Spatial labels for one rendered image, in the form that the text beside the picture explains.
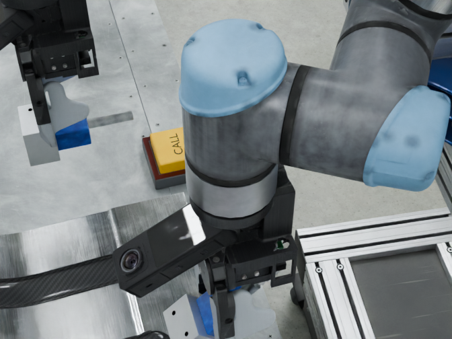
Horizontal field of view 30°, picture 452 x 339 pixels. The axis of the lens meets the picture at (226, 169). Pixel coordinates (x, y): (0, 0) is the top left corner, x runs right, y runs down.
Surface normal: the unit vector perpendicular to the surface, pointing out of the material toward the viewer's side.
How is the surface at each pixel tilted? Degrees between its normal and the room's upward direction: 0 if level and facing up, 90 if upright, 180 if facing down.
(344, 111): 26
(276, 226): 90
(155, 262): 32
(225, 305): 64
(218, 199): 90
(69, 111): 80
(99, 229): 2
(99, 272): 5
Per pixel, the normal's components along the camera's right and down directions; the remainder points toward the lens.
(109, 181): 0.00, -0.65
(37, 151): 0.28, 0.72
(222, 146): -0.22, 0.75
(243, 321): 0.27, 0.56
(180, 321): -0.66, -0.33
